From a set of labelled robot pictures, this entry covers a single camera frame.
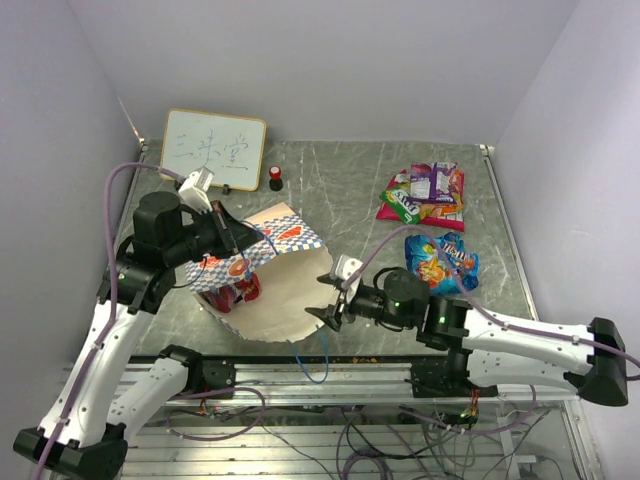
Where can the small red candy packet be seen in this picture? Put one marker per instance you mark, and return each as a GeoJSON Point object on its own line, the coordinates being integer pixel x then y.
{"type": "Point", "coordinates": [248, 289]}

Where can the orange snack packet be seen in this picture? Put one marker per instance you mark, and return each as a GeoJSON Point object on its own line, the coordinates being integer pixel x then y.
{"type": "Point", "coordinates": [456, 189]}

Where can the purple snack packet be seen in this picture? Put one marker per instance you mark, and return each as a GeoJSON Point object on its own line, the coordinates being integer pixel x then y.
{"type": "Point", "coordinates": [441, 191]}
{"type": "Point", "coordinates": [421, 181]}

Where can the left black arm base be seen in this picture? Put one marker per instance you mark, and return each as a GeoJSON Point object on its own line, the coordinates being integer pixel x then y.
{"type": "Point", "coordinates": [210, 377]}

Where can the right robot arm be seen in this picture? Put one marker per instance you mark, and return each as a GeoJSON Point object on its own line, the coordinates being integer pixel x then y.
{"type": "Point", "coordinates": [486, 349]}

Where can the aluminium rail frame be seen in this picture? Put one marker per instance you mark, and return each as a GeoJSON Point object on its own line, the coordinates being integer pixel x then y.
{"type": "Point", "coordinates": [359, 420]}

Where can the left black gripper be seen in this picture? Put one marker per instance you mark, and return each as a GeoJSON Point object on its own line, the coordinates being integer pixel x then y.
{"type": "Point", "coordinates": [232, 235]}

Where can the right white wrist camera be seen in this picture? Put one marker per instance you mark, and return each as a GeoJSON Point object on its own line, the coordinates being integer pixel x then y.
{"type": "Point", "coordinates": [346, 272]}

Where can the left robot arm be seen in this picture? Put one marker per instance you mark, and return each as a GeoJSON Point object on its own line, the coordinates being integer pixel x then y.
{"type": "Point", "coordinates": [86, 433]}

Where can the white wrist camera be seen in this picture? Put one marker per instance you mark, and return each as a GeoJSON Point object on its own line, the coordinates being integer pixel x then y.
{"type": "Point", "coordinates": [346, 272]}
{"type": "Point", "coordinates": [193, 191]}

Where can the large blue Blendy packet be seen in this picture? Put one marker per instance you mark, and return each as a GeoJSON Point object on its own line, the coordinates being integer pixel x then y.
{"type": "Point", "coordinates": [423, 260]}

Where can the blue candy packet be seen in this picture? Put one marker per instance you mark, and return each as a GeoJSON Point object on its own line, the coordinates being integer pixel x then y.
{"type": "Point", "coordinates": [453, 245]}

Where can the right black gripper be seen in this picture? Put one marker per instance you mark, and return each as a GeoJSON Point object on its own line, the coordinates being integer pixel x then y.
{"type": "Point", "coordinates": [331, 315]}

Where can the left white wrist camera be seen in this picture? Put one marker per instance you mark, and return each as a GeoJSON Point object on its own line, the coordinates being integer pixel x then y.
{"type": "Point", "coordinates": [193, 191]}

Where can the blue checkered paper bag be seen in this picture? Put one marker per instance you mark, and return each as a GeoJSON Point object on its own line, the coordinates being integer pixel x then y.
{"type": "Point", "coordinates": [287, 262]}

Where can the green snack packet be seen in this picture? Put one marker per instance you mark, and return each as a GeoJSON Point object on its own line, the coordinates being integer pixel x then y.
{"type": "Point", "coordinates": [398, 199]}

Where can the small yellow-framed whiteboard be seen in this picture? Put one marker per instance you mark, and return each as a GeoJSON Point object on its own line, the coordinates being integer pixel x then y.
{"type": "Point", "coordinates": [231, 147]}

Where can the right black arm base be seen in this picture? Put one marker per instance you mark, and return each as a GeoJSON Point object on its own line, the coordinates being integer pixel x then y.
{"type": "Point", "coordinates": [428, 379]}

